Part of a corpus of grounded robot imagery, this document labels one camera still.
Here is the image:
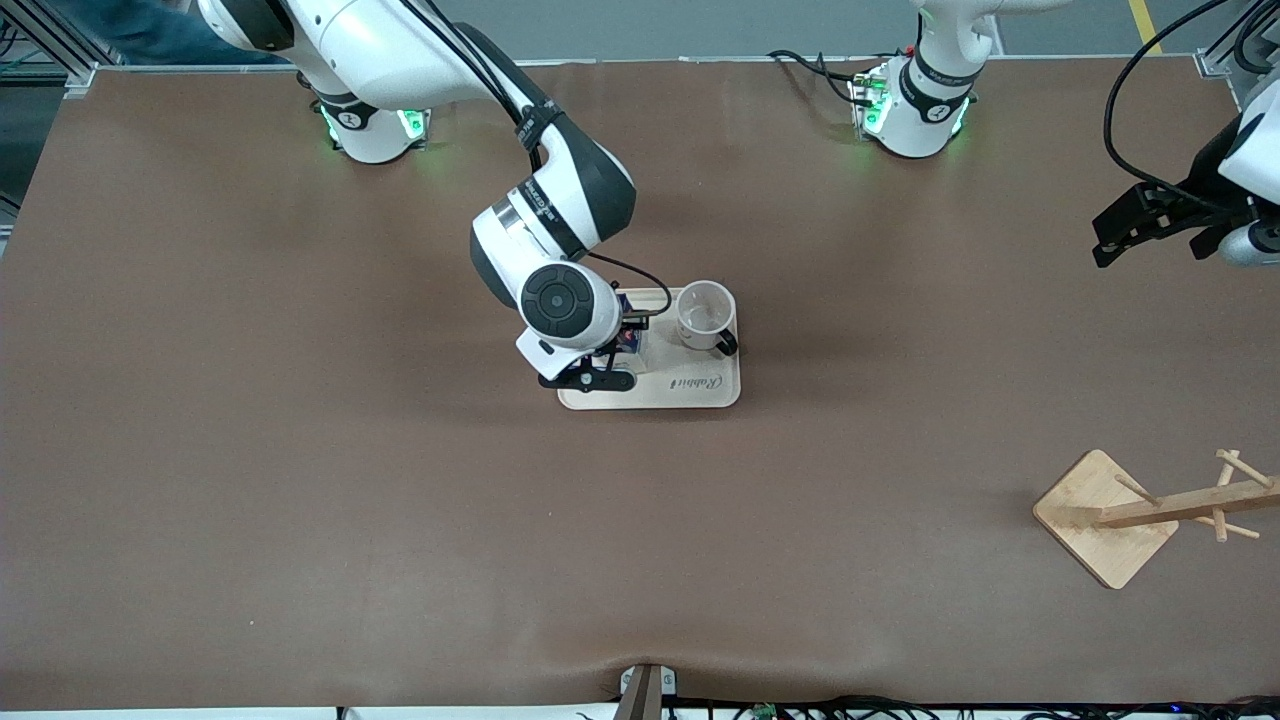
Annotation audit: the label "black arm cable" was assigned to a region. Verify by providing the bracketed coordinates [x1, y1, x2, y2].
[1103, 0, 1233, 216]
[400, 0, 673, 323]

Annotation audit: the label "aluminium frame profile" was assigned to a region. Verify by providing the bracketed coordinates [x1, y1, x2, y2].
[0, 0, 121, 99]
[1195, 0, 1280, 111]

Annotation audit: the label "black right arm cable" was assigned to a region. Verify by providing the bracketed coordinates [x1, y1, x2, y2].
[400, 0, 673, 323]

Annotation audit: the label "blue jeans leg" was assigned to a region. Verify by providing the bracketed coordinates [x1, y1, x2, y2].
[55, 0, 293, 67]

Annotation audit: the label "wooden mug tree stand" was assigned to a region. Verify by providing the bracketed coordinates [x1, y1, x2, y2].
[1032, 448, 1280, 591]

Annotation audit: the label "black cables along table edge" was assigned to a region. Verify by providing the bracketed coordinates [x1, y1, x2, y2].
[575, 695, 1280, 720]

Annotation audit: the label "white smiley cup black handle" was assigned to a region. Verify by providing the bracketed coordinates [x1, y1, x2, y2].
[676, 280, 741, 358]

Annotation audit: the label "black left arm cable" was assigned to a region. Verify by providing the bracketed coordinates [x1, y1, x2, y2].
[1103, 0, 1233, 216]

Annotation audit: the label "black base cables bundle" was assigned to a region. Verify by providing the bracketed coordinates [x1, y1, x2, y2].
[767, 48, 893, 113]

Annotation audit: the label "beige rabbit print tray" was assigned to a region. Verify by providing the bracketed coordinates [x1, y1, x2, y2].
[557, 287, 742, 411]

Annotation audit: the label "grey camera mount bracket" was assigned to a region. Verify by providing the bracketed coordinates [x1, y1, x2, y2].
[612, 663, 678, 720]

